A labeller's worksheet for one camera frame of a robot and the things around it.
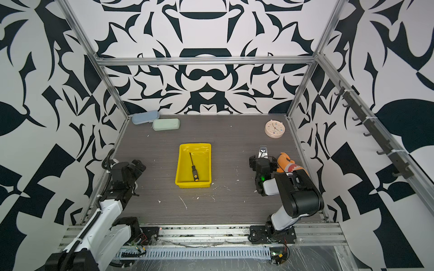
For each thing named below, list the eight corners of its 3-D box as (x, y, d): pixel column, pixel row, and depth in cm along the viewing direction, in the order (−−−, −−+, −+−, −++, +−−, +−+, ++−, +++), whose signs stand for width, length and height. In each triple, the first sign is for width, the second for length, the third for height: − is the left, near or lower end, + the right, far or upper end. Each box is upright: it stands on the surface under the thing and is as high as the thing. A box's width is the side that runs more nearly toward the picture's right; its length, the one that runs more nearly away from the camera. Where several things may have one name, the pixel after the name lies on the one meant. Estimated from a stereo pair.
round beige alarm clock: (266, 138, 111) (268, 134, 108) (263, 124, 119) (264, 119, 116) (284, 138, 111) (287, 134, 108) (280, 124, 119) (282, 120, 116)
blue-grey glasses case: (132, 125, 118) (129, 120, 114) (137, 115, 125) (134, 110, 121) (158, 125, 118) (156, 120, 115) (161, 115, 125) (159, 110, 121)
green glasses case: (152, 130, 114) (151, 127, 111) (155, 120, 119) (154, 117, 117) (178, 130, 114) (177, 127, 111) (180, 120, 119) (179, 117, 117)
